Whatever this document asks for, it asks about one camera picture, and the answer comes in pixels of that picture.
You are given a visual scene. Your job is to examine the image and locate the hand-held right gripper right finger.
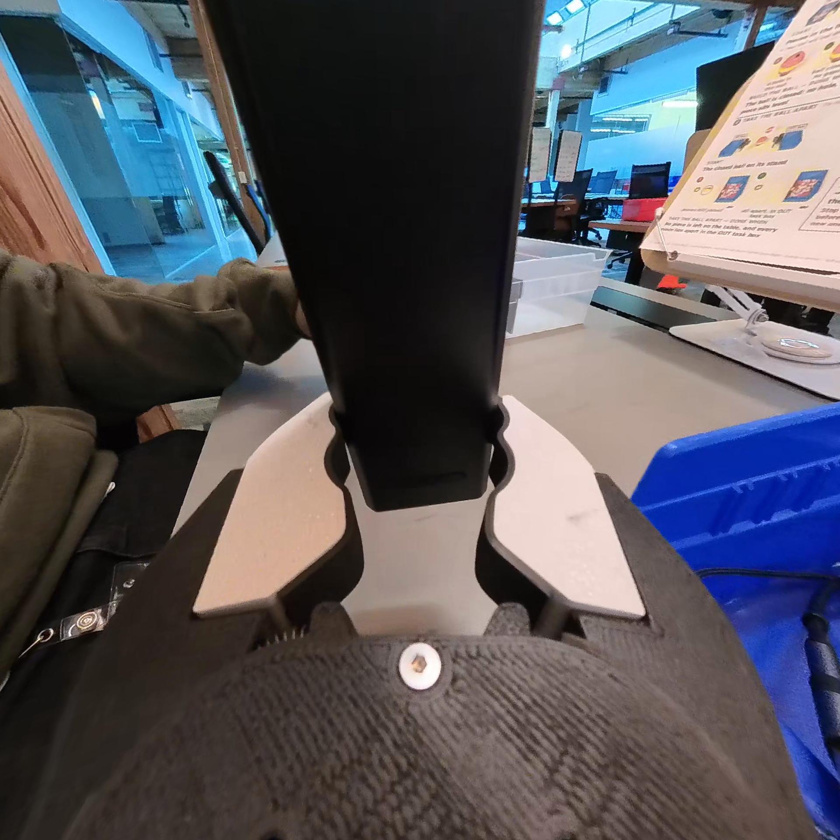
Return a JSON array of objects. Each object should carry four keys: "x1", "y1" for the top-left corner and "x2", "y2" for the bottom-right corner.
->
[{"x1": 478, "y1": 394, "x2": 648, "y2": 624}]

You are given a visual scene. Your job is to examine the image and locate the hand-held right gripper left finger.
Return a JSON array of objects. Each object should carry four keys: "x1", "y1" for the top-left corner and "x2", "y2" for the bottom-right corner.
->
[{"x1": 193, "y1": 394, "x2": 365, "y2": 621}]

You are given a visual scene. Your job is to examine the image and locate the blue plastic bin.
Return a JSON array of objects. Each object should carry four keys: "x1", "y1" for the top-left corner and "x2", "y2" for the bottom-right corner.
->
[{"x1": 630, "y1": 402, "x2": 840, "y2": 840}]

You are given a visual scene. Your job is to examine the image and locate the black USB hub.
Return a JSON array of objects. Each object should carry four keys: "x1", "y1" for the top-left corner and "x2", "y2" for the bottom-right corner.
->
[{"x1": 202, "y1": 0, "x2": 547, "y2": 513}]

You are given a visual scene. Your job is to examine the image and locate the grey desk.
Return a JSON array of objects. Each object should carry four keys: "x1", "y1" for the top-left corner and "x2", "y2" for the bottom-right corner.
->
[{"x1": 172, "y1": 233, "x2": 840, "y2": 627}]

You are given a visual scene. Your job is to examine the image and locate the person's black pants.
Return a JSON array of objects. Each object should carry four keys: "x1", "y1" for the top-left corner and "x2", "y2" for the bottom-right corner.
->
[{"x1": 0, "y1": 430, "x2": 211, "y2": 840}]

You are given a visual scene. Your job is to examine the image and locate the clear badge holder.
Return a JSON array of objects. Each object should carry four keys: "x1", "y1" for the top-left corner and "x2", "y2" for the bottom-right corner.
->
[{"x1": 18, "y1": 558, "x2": 155, "y2": 660}]

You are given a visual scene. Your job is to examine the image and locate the clear plastic bin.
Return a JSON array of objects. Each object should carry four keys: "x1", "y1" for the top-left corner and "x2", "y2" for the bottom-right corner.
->
[{"x1": 505, "y1": 236, "x2": 613, "y2": 340}]

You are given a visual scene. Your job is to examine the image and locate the white stand base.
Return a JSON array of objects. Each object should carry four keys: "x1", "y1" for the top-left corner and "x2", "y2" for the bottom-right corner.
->
[{"x1": 668, "y1": 285, "x2": 840, "y2": 401}]

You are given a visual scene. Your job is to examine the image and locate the small black monitor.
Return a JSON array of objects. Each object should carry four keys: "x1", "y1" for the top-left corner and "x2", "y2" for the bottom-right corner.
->
[{"x1": 629, "y1": 161, "x2": 673, "y2": 200}]

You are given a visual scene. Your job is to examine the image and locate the white paper sign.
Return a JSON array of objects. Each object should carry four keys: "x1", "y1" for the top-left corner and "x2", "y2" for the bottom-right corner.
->
[
  {"x1": 553, "y1": 129, "x2": 585, "y2": 185},
  {"x1": 527, "y1": 126, "x2": 553, "y2": 185}
]

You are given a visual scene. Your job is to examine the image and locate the printed instruction sheet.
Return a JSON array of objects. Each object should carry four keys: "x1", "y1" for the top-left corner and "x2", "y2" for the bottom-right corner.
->
[{"x1": 640, "y1": 0, "x2": 840, "y2": 275}]

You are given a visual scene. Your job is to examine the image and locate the large black monitor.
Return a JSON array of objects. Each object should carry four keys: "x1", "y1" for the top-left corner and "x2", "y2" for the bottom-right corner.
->
[{"x1": 694, "y1": 41, "x2": 777, "y2": 133}]

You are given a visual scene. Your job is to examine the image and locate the black desk rail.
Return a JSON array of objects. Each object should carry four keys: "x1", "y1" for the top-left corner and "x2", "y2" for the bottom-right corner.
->
[{"x1": 589, "y1": 285, "x2": 746, "y2": 332}]

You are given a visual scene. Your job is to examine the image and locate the black braided cable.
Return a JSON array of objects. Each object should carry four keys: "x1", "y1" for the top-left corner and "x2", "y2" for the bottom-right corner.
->
[{"x1": 696, "y1": 567, "x2": 840, "y2": 756}]

